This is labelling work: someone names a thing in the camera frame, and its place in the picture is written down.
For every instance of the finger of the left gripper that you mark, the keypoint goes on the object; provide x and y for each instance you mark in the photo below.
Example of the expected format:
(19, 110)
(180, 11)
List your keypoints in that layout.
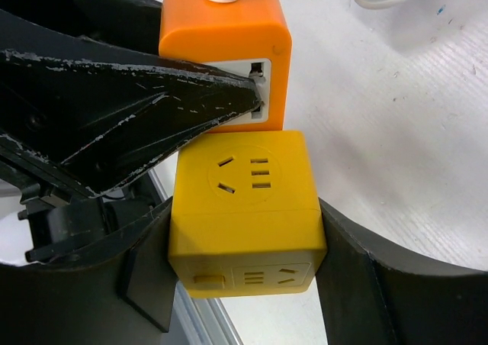
(89, 118)

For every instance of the yellow cube socket adapter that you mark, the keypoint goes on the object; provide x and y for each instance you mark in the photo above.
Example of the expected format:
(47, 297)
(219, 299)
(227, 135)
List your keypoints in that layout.
(245, 206)

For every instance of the aluminium rail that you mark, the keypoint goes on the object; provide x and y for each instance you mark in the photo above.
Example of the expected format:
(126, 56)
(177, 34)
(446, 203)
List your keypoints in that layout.
(203, 317)

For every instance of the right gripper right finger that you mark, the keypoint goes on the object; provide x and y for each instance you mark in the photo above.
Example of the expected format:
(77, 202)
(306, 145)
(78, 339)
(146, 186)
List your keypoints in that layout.
(374, 291)

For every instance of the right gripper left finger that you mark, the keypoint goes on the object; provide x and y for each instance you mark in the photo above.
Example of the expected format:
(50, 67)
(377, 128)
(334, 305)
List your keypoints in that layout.
(117, 290)

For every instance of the orange power strip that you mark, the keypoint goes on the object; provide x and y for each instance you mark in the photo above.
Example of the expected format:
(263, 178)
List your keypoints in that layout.
(245, 37)

